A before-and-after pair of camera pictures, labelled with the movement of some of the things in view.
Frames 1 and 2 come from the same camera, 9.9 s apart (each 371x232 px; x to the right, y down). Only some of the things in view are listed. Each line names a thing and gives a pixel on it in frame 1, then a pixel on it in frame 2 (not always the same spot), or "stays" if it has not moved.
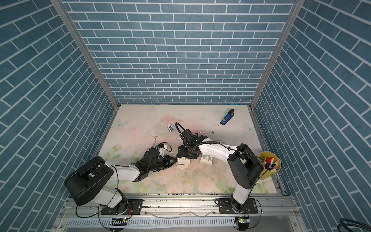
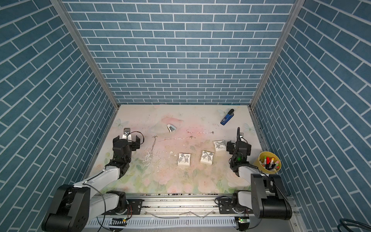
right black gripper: (180, 152) -> (231, 147)
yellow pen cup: (271, 163) stays
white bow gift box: (183, 161) stays
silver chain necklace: (155, 137) stays
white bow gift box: (207, 159) stays
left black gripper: (166, 159) -> (135, 144)
